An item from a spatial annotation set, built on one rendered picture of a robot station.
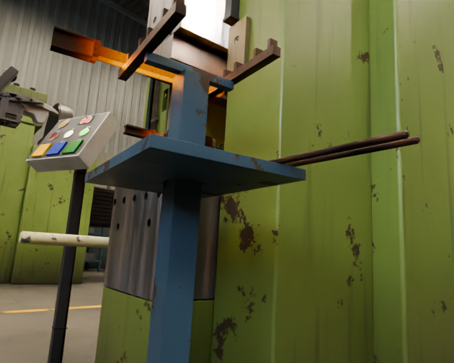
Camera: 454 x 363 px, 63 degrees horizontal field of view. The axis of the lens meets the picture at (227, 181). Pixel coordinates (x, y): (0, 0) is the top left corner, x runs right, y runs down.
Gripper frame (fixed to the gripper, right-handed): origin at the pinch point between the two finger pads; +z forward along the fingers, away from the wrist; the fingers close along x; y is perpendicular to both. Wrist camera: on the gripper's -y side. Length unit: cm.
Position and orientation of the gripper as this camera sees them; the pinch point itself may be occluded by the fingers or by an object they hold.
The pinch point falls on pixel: (54, 110)
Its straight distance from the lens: 124.3
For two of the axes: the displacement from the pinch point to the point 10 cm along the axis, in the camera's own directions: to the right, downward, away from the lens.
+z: 7.9, 1.6, 5.9
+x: 6.1, -1.1, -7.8
